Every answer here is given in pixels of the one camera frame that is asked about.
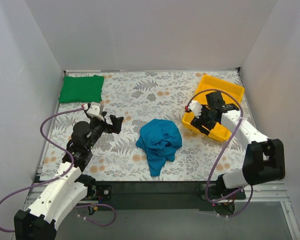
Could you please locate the floral patterned table mat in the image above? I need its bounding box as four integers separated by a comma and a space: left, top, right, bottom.
39, 71, 271, 182

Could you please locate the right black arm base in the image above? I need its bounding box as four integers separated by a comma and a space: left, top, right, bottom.
194, 184, 246, 200

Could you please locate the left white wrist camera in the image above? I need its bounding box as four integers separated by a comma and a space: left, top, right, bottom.
82, 102, 104, 119

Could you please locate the yellow plastic bin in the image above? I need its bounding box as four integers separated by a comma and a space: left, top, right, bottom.
182, 75, 245, 142

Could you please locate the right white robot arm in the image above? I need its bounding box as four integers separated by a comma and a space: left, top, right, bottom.
185, 89, 286, 199

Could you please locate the blue t shirt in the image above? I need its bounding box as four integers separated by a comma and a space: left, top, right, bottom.
135, 119, 183, 177

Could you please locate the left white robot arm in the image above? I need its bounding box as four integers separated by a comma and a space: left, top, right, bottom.
14, 111, 124, 240

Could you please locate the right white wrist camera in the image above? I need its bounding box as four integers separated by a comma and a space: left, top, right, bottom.
185, 100, 203, 118

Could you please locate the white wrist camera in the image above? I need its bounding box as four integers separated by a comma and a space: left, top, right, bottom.
185, 100, 203, 118
82, 102, 104, 119

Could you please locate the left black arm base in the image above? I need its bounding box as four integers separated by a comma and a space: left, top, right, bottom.
83, 175, 112, 202

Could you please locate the aluminium frame rail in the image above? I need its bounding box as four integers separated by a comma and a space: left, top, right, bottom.
26, 183, 300, 240

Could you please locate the folded green t shirt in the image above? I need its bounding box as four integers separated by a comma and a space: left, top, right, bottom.
58, 75, 105, 104

